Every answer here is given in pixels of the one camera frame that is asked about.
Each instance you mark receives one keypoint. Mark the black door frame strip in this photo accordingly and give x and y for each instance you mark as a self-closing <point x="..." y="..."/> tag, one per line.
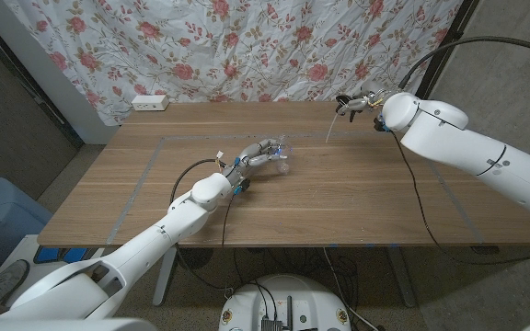
<point x="26" y="78"/>

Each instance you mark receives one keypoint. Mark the floral print curtain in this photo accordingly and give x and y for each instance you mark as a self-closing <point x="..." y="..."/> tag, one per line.
<point x="200" y="46"/>

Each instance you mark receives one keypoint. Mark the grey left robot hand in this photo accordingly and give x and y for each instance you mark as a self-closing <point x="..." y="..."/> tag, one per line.
<point x="253" y="158"/>

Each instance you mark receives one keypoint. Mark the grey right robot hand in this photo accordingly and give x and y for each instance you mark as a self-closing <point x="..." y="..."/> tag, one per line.
<point x="366" y="102"/>

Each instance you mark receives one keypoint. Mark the black round floor fan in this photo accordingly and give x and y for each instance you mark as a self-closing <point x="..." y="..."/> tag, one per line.
<point x="194" y="258"/>

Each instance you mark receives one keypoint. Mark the white floor platform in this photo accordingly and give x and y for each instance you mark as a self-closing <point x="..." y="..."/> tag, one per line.
<point x="21" y="248"/>

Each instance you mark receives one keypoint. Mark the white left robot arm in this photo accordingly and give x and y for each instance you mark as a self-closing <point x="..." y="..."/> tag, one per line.
<point x="145" y="239"/>

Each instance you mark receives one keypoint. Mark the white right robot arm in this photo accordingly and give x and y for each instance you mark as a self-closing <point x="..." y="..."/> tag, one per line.
<point x="467" y="142"/>

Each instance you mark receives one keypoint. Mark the white power strip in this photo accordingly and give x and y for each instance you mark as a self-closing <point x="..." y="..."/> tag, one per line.
<point x="150" y="103"/>

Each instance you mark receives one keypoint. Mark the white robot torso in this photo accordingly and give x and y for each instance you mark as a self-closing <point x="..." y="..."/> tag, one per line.
<point x="62" y="325"/>

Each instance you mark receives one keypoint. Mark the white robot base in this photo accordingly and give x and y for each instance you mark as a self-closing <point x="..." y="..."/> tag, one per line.
<point x="288" y="294"/>

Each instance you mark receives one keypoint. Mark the black sprayer head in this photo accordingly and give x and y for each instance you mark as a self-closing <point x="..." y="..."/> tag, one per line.
<point x="344" y="99"/>

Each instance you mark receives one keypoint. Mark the black vertical post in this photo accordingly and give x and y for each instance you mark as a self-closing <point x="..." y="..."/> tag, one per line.
<point x="444" y="60"/>

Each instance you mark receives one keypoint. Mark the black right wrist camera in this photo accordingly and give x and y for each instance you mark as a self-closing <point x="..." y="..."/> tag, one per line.
<point x="380" y="124"/>

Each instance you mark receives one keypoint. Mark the grey shoe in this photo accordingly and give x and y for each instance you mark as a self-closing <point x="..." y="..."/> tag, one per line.
<point x="7" y="280"/>

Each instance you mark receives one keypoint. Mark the grey table leg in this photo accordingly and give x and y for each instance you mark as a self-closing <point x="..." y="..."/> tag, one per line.
<point x="403" y="280"/>

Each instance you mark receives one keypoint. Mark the clear plastic spray bottle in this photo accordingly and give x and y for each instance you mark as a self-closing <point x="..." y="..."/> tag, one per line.
<point x="283" y="166"/>

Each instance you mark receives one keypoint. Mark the white table leg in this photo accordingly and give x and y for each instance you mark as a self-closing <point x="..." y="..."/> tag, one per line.
<point x="164" y="280"/>

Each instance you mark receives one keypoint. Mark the blue storage bin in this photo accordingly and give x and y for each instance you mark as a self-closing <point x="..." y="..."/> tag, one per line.
<point x="3" y="211"/>

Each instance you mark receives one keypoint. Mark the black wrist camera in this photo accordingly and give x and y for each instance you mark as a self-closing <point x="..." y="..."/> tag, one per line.
<point x="243" y="186"/>
<point x="380" y="124"/>

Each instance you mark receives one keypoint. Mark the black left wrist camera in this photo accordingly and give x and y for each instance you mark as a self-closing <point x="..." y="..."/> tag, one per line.
<point x="243" y="186"/>

